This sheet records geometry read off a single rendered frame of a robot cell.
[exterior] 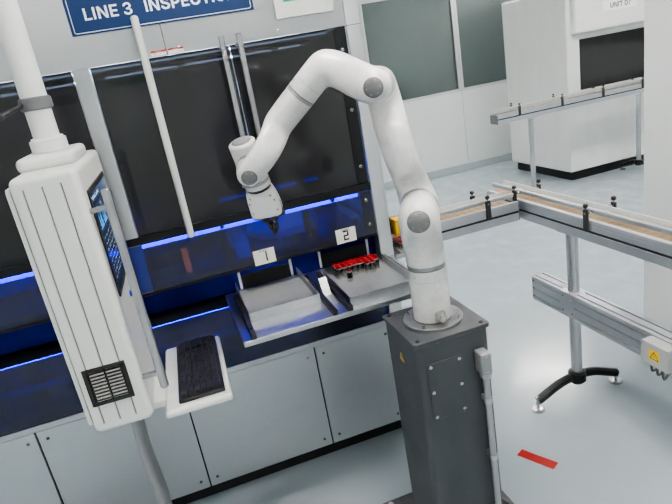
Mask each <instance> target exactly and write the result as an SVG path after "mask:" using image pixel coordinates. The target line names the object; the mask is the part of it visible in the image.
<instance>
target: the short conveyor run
mask: <svg viewBox="0 0 672 504"><path fill-rule="evenodd" d="M473 194H474V191H470V195H471V196H470V200H468V201H464V202H460V203H456V204H452V205H448V206H445V207H441V208H440V220H441V229H442V238H443V241H445V240H449V239H452V238H456V237H459V236H463V235H467V234H470V233H474V232H478V231H481V230H485V229H489V228H492V227H496V226H499V225H503V224H507V223H510V222H514V221H518V220H520V210H519V203H518V201H511V200H507V199H508V198H512V197H513V193H510V194H506V195H505V191H503V192H499V193H495V194H491V195H486V196H483V197H479V198H476V199H475V195H473Z"/></svg>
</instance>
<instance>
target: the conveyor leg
mask: <svg viewBox="0 0 672 504"><path fill-rule="evenodd" d="M563 234H565V233H563ZM565 238H566V261H567V285H568V292H571V293H577V292H579V291H580V281H579V253H578V238H577V237H574V236H571V235H568V234H565ZM569 331H570V354H571V371H572V372H574V373H581V372H582V371H583V365H582V337H581V324H580V323H579V322H577V321H575V320H573V319H571V318H569Z"/></svg>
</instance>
